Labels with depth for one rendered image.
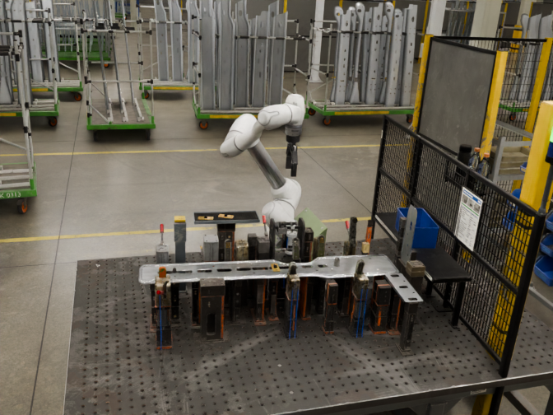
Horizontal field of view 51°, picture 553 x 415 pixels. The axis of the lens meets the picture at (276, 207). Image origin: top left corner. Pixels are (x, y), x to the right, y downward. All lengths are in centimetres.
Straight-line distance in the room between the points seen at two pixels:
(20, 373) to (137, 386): 152
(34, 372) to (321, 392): 208
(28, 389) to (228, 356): 153
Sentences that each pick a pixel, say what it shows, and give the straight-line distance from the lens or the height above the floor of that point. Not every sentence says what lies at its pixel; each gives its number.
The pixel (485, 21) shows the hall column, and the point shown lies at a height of 192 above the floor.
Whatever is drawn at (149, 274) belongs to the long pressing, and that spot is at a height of 100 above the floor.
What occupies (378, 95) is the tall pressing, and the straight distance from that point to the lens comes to 1142.
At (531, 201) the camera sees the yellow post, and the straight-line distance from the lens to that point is 284.
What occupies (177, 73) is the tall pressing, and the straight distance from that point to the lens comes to 1247.
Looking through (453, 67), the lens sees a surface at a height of 177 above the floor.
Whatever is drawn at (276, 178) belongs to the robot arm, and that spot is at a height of 123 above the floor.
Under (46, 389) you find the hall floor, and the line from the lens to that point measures 401.
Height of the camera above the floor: 245
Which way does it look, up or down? 22 degrees down
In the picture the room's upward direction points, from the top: 3 degrees clockwise
